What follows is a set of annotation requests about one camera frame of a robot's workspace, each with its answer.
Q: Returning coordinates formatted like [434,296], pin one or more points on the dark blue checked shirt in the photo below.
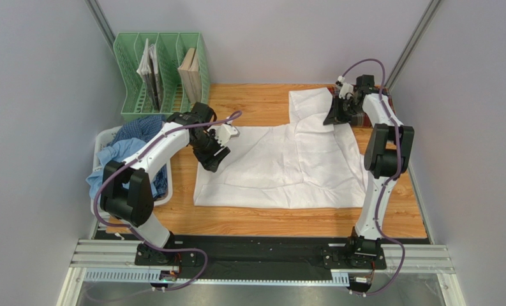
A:
[131,137]

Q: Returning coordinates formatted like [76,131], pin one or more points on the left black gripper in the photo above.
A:
[210,162]

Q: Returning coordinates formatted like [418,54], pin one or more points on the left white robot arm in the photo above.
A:
[126,192]

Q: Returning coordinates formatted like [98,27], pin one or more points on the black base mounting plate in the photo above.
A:
[228,258]

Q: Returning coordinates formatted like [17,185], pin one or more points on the aluminium frame rail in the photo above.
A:
[101,273]

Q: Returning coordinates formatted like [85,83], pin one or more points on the folded red plaid shirt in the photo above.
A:
[361,120]

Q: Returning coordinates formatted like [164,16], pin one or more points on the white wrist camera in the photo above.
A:
[225,132]
[344,88]

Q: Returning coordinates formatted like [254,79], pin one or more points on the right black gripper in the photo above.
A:
[337,112]

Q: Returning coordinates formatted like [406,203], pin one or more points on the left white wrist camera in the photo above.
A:
[225,132]

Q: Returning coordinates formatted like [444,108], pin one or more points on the white long sleeve shirt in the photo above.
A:
[300,165]

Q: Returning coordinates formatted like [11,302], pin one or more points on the magazines in organizer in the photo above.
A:
[149,72]

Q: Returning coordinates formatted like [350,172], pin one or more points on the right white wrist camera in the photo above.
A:
[344,88]

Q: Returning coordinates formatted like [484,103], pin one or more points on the white laundry basket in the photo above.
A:
[105,137]

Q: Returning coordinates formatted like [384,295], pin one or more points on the light blue crumpled shirt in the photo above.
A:
[108,157]

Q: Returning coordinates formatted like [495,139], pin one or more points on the beige books in organizer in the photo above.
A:
[189,71]

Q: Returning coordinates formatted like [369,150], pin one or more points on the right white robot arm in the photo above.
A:
[386,157]

